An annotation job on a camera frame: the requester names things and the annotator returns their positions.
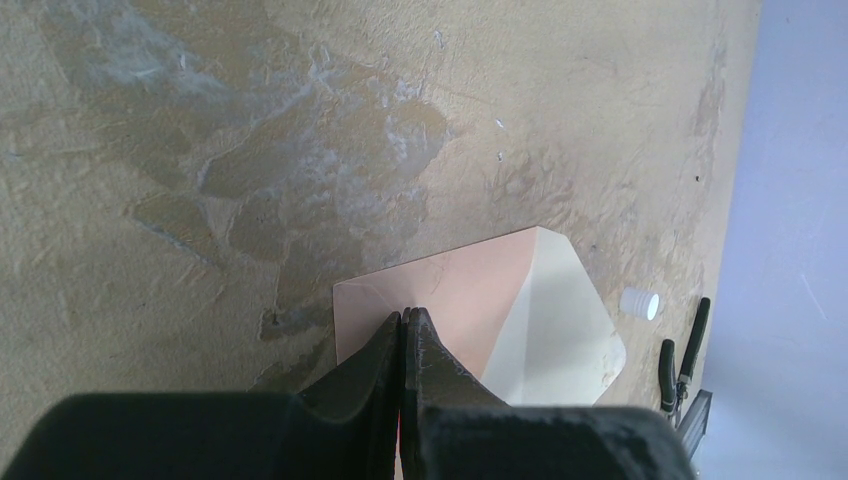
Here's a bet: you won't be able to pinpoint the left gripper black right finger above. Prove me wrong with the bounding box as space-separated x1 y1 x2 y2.
399 308 695 479

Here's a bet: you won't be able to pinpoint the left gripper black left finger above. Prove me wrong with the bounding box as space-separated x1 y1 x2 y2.
4 313 402 479

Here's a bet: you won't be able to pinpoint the brown envelope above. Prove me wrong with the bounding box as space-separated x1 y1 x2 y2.
332 227 626 406

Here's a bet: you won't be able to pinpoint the white glue stick cap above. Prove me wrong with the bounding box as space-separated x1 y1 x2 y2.
619 287 661 321

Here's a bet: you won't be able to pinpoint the black handled pliers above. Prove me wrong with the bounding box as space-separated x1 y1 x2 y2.
657 297 711 428

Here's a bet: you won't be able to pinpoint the aluminium frame rail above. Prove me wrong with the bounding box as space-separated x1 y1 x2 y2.
677 390 713 460

